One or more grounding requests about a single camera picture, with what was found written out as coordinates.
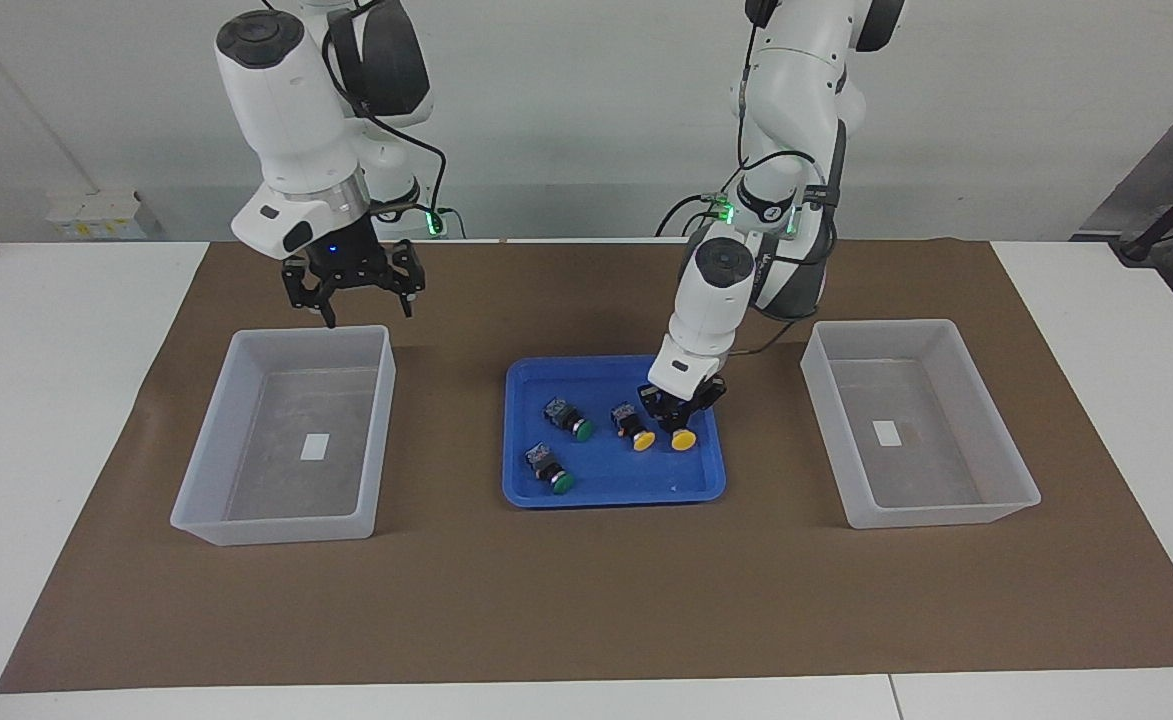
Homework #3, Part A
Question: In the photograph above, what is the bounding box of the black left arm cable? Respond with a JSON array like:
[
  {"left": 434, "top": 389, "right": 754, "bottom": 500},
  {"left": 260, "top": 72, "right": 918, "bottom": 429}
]
[{"left": 731, "top": 40, "right": 847, "bottom": 358}]

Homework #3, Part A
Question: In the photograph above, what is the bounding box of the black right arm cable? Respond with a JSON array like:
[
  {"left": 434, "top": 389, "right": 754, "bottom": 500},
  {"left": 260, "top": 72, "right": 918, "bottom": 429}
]
[{"left": 324, "top": 0, "right": 449, "bottom": 241}]

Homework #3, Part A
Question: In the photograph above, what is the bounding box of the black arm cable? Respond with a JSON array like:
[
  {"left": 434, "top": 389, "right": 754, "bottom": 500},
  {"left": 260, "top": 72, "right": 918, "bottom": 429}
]
[
  {"left": 324, "top": 0, "right": 449, "bottom": 241},
  {"left": 731, "top": 40, "right": 847, "bottom": 358}
]

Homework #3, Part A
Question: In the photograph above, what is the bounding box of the brown paper table mat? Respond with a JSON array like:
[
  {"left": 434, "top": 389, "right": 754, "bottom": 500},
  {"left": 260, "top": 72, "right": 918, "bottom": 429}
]
[{"left": 0, "top": 240, "right": 1173, "bottom": 694}]

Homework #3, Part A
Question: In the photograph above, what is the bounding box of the translucent white plastic box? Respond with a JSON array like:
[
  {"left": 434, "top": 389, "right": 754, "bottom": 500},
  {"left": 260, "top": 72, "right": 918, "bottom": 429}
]
[
  {"left": 169, "top": 324, "right": 397, "bottom": 547},
  {"left": 800, "top": 319, "right": 1042, "bottom": 530}
]

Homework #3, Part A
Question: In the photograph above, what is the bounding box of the black stand pole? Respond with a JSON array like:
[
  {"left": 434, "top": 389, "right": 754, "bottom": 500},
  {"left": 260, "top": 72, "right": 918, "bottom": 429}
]
[{"left": 1111, "top": 160, "right": 1173, "bottom": 266}]

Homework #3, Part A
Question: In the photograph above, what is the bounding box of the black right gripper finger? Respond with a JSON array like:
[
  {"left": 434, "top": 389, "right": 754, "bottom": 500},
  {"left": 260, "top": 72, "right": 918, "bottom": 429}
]
[
  {"left": 283, "top": 258, "right": 339, "bottom": 329},
  {"left": 391, "top": 240, "right": 426, "bottom": 319}
]

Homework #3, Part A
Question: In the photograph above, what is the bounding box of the green mushroom push button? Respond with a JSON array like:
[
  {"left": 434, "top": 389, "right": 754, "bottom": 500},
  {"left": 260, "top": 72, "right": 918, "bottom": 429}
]
[
  {"left": 526, "top": 443, "right": 577, "bottom": 496},
  {"left": 544, "top": 397, "right": 596, "bottom": 442}
]

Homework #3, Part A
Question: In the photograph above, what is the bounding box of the black base cable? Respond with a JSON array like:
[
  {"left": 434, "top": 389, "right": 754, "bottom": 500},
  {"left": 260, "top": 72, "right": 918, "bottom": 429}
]
[{"left": 656, "top": 195, "right": 722, "bottom": 238}]

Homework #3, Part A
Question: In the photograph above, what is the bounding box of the blue plastic tray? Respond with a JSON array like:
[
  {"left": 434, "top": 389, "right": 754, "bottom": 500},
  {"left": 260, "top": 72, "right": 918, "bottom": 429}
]
[{"left": 502, "top": 355, "right": 727, "bottom": 509}]

